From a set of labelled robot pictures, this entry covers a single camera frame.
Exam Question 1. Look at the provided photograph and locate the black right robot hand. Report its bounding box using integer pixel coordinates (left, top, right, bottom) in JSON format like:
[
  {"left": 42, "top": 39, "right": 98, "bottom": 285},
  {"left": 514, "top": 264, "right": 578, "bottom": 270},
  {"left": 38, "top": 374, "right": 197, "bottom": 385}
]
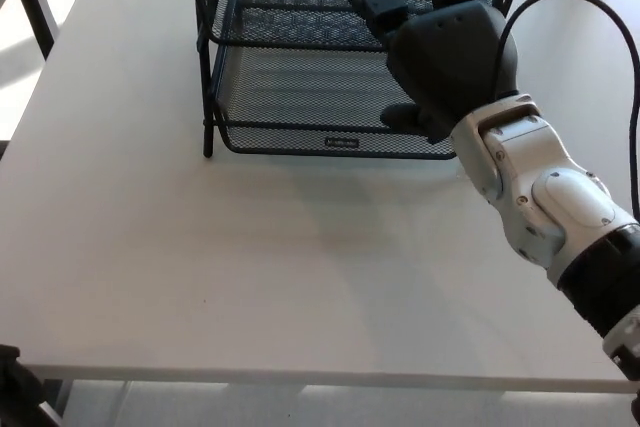
[{"left": 344, "top": 0, "right": 522, "bottom": 145}]

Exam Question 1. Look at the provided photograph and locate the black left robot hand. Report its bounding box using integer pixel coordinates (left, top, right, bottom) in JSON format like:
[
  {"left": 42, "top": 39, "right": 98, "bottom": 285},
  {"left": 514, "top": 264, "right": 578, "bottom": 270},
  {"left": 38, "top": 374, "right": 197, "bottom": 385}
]
[{"left": 0, "top": 343, "right": 47, "bottom": 427}]

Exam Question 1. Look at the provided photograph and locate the grey desk leg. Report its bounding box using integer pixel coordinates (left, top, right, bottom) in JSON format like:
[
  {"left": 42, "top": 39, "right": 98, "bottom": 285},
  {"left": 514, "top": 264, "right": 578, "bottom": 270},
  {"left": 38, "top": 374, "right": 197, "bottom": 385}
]
[{"left": 47, "top": 378, "right": 76, "bottom": 427}]

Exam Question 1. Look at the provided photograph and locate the white side table black leg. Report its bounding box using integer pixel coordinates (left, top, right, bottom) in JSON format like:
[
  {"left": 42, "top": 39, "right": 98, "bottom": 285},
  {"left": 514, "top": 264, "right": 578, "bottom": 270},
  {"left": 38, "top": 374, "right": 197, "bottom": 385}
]
[{"left": 0, "top": 0, "right": 60, "bottom": 61}]

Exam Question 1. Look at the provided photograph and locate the black metal organizer rack frame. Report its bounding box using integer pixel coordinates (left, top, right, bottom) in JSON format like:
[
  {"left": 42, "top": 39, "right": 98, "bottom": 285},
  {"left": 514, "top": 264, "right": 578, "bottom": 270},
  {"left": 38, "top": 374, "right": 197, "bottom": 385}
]
[{"left": 183, "top": 0, "right": 519, "bottom": 159}]

